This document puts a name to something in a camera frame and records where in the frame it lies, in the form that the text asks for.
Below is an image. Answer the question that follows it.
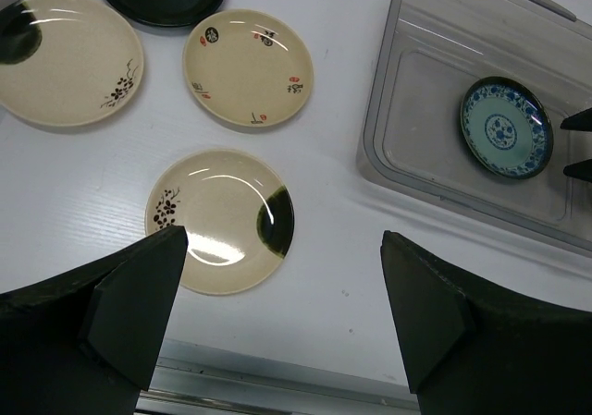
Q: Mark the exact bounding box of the cream plate with calligraphy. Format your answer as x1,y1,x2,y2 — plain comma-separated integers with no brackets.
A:
182,9,315,129

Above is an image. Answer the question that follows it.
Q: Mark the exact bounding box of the clear plastic bin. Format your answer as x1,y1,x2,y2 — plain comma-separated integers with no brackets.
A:
358,0,591,254

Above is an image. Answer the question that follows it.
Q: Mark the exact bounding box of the aluminium frame rail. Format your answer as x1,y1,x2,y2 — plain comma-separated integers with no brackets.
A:
135,339,420,414

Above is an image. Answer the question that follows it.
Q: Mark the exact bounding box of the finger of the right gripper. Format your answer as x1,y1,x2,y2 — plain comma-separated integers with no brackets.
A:
563,159,592,179
561,108,592,132

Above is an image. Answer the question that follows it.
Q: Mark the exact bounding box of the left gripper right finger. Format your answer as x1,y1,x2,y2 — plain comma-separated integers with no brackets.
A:
380,231,591,414

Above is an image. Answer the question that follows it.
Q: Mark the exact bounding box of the cream plate black patch rear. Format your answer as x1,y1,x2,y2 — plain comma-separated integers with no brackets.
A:
1,0,144,128

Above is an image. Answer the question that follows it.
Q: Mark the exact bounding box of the cream plate black patch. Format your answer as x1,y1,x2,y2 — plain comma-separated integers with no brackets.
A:
144,149,295,296
1,0,144,128

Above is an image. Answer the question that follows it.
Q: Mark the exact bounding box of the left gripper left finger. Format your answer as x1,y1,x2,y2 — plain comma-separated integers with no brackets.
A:
1,226,188,414

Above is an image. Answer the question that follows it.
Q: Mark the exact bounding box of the cream plate black patch front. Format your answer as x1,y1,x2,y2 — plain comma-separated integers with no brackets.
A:
144,149,295,296

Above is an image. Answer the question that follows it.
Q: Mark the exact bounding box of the blue patterned plate front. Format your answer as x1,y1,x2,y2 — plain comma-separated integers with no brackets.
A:
460,76,554,180

